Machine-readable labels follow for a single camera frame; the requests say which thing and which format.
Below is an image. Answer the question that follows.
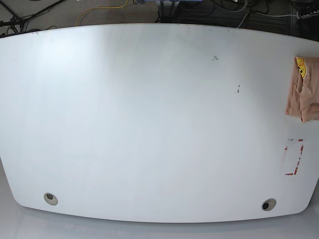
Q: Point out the peach t-shirt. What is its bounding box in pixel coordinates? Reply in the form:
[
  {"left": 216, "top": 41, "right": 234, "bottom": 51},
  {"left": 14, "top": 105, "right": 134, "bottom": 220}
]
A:
[{"left": 285, "top": 56, "right": 319, "bottom": 123}]

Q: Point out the red tape rectangle marking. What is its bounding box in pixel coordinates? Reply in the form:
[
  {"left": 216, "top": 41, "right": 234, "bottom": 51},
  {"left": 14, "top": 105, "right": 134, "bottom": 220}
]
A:
[{"left": 282, "top": 139, "right": 305, "bottom": 176}]

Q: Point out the white power strip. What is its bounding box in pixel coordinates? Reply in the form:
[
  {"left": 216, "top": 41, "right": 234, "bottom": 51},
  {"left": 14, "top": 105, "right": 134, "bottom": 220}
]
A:
[{"left": 297, "top": 4, "right": 319, "bottom": 19}]

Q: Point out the black tripod stand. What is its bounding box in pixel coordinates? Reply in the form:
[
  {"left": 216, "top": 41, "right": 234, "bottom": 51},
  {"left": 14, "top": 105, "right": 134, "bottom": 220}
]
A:
[{"left": 0, "top": 0, "right": 66, "bottom": 34}]

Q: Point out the yellow cable on floor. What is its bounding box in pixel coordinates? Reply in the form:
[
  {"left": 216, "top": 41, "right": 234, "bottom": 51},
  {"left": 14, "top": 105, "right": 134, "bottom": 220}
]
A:
[{"left": 76, "top": 0, "right": 128, "bottom": 26}]

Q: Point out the left table cable grommet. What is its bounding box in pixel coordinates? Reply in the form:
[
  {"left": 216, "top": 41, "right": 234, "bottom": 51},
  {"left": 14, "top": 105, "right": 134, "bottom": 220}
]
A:
[{"left": 44, "top": 193, "right": 58, "bottom": 206}]

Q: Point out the table cable grommet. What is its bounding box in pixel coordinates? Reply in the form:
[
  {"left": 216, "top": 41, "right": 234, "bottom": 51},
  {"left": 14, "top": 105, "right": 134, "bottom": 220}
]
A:
[
  {"left": 44, "top": 193, "right": 58, "bottom": 206},
  {"left": 261, "top": 198, "right": 277, "bottom": 212}
]

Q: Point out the right table cable grommet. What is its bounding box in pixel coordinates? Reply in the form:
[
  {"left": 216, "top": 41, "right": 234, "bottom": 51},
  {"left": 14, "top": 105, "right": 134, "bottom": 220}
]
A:
[{"left": 261, "top": 198, "right": 277, "bottom": 212}]

